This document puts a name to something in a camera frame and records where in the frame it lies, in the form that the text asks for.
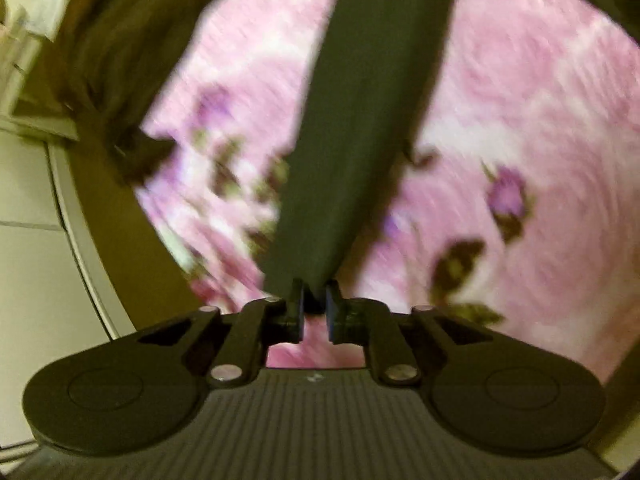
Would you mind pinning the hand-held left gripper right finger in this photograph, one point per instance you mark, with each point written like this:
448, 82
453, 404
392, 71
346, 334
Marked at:
331, 316

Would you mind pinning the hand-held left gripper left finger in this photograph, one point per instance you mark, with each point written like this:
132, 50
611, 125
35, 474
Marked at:
298, 312

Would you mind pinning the dark green garment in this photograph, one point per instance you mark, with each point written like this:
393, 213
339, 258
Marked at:
350, 110

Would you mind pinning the brown bed base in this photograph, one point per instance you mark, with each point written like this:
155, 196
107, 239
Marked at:
115, 240

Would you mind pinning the pink floral blanket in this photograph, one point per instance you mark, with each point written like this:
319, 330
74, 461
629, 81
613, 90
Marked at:
525, 110

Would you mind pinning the dark brown garment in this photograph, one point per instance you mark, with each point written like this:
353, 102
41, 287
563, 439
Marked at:
145, 40

